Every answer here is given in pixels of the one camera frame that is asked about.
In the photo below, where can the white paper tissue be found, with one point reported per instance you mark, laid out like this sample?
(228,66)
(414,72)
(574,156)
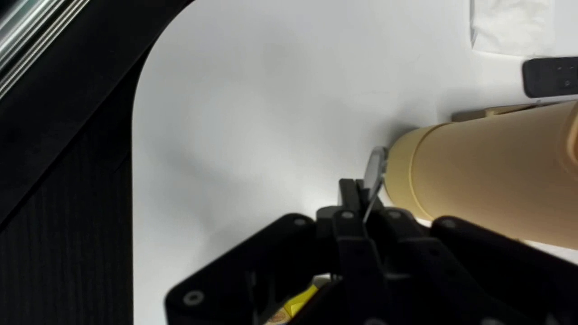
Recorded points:
(510,25)

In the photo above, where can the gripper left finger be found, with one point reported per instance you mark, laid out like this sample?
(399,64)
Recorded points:
(253,262)

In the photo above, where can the yellow packet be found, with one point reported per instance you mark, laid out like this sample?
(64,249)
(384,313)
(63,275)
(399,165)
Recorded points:
(298,302)

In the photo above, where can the beige cylindrical bottle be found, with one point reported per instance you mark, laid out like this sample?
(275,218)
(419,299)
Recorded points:
(487,176)

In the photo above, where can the black rectangular device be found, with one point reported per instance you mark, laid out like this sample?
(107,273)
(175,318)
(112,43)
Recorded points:
(551,76)

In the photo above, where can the silver metal rail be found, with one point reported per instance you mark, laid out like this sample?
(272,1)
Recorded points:
(27,31)

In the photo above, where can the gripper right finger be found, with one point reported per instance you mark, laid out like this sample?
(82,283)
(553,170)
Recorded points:
(474,275)

